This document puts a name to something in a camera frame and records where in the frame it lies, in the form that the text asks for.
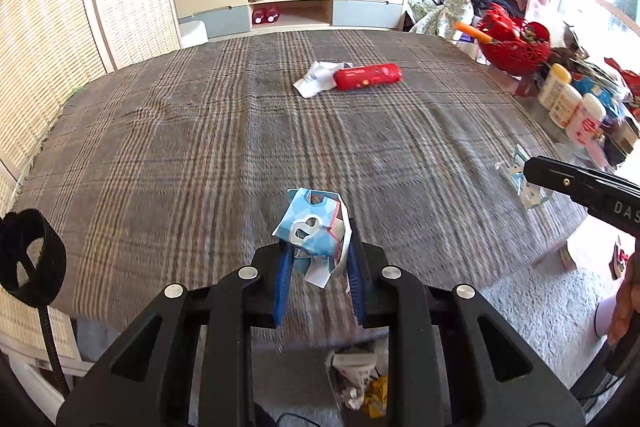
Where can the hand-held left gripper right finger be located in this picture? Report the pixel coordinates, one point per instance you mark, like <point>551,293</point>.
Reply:
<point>357,294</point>

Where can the blue white carton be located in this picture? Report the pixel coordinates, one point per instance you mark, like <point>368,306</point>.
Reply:
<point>310,222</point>

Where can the red bottle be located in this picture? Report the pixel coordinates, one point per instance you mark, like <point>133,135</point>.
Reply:
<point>259,16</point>
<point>273,15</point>

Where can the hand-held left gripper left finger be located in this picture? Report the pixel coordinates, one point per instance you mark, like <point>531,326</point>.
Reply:
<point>282,289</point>

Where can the red snack packet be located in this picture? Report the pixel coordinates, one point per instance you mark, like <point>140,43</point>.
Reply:
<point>367,76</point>

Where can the pile of plastic packaging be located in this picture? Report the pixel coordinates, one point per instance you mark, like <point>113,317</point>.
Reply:
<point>595,57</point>

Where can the person's right hand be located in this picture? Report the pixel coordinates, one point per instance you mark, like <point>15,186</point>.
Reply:
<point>625,302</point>

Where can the small clear blue wrapper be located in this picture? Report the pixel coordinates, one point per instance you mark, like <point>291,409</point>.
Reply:
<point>531,198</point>

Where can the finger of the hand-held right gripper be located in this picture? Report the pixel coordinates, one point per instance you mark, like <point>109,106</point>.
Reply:
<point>560,177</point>

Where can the red openwork basket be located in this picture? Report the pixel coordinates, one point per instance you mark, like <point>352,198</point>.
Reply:
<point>515,49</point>

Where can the white lotion bottle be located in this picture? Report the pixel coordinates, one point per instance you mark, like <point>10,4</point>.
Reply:
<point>566,106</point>

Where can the grey plaid tablecloth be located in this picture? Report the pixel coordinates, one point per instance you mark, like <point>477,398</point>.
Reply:
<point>225,147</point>

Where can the discarded white paper scraps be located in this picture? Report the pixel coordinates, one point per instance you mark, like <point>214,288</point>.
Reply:
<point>350,367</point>

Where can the beige television cabinet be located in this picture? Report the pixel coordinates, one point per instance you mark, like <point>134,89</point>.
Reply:
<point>367,2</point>

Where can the floral cloth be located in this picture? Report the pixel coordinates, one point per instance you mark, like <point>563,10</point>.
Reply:
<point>440,17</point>

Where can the woven rattan door panels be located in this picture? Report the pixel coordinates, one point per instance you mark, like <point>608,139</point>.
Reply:
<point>45,32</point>

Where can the blue tissue pack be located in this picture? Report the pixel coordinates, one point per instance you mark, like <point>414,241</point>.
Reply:
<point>595,91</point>

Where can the crumpled white packet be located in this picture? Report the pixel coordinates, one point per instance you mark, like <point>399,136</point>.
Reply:
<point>315,82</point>

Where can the yellow cap lotion bottle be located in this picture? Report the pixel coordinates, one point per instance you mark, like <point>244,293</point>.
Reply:
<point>552,84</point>

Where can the yellow paper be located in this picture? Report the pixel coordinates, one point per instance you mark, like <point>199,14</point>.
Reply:
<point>376,399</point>

